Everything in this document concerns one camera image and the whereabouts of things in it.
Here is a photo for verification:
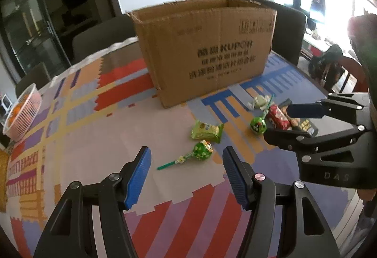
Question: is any brown cardboard box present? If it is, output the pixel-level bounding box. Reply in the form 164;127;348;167
126;0;278;109

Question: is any wooden child chair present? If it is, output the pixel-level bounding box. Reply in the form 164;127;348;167
300;43;369;94

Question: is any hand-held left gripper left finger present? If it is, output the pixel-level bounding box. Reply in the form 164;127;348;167
34;146;152;258

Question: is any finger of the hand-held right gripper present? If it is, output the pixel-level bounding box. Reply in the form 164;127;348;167
286;93;369;119
263;125;377;153

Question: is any person's right hand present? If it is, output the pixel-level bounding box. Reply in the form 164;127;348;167
357;189;377;203

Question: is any white stool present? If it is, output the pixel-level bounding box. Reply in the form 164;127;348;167
0;93;13;118

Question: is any dark green snack packet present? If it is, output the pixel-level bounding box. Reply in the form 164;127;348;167
278;100;319;137

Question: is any pink plastic basket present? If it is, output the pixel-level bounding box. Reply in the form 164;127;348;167
2;83;43;141

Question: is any pale green candy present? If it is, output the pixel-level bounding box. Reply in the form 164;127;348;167
246;95;271;112

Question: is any yellow woven box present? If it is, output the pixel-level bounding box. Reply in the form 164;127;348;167
0;149;10;214

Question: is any glass sliding door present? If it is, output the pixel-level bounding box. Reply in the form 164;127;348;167
0;0;116;83

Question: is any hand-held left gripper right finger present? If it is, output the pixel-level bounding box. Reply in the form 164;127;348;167
223;146;342;258

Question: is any red snack packet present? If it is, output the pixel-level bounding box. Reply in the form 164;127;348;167
266;105;293;131

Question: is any large dark dining chair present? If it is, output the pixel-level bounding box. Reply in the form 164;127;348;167
253;0;307;67

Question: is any green lollipop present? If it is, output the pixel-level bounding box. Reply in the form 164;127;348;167
157;140;214;171
249;94;276;135

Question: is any small dark dining chair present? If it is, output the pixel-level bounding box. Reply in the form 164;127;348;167
15;62;52;97

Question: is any pile of oranges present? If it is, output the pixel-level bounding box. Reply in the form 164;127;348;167
8;103;23;127

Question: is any dark green cloth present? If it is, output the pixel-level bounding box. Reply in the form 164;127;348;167
309;44;344;88

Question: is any person's right forearm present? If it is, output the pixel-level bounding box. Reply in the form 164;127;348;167
348;13;377;94

